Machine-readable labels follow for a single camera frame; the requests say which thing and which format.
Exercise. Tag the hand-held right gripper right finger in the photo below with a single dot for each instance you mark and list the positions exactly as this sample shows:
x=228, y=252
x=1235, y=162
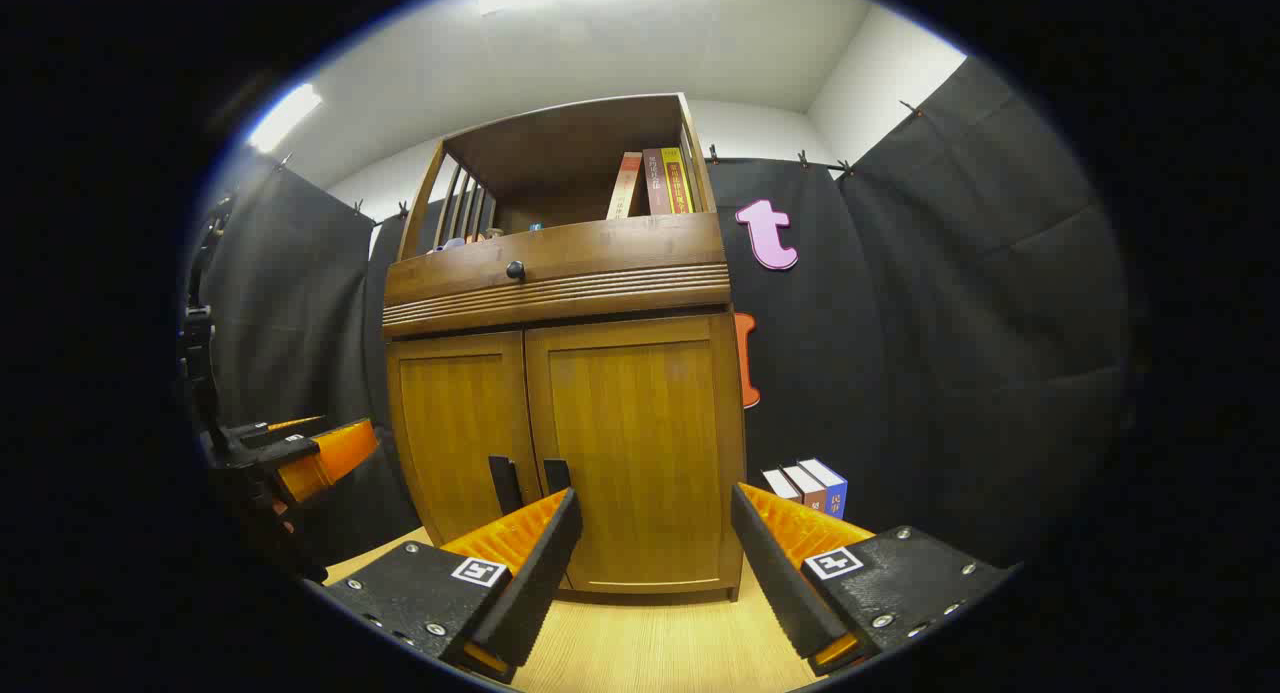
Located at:
x=780, y=583

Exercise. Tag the blue book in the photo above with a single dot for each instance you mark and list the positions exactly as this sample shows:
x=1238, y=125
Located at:
x=830, y=488

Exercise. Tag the white book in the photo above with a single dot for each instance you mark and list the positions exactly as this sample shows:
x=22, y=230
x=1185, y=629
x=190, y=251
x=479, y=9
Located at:
x=778, y=483

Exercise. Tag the wooden cabinet drawer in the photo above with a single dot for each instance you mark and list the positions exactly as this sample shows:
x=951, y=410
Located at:
x=620, y=248

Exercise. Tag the wooden shoe cabinet door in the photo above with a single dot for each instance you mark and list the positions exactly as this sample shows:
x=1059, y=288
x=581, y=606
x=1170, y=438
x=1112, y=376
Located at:
x=455, y=423
x=640, y=423

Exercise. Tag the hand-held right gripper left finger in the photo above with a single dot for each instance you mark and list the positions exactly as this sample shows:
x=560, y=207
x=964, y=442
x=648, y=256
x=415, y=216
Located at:
x=540, y=583

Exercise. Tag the black backdrop cloth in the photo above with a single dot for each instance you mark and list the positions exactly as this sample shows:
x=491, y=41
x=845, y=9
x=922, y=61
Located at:
x=950, y=323

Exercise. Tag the brown book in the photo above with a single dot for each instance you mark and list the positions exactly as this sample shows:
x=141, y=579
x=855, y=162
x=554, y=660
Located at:
x=656, y=181

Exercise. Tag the ceiling light strip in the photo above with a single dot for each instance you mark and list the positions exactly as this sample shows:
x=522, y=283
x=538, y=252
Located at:
x=283, y=118

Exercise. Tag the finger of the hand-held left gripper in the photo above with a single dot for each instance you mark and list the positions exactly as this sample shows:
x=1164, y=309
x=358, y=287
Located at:
x=335, y=453
x=280, y=427

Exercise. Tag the wooden double-door shoe cabinet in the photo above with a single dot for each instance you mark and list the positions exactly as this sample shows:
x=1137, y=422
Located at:
x=560, y=143

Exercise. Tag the red book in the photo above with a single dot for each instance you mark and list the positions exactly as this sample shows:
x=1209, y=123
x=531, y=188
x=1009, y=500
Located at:
x=626, y=185

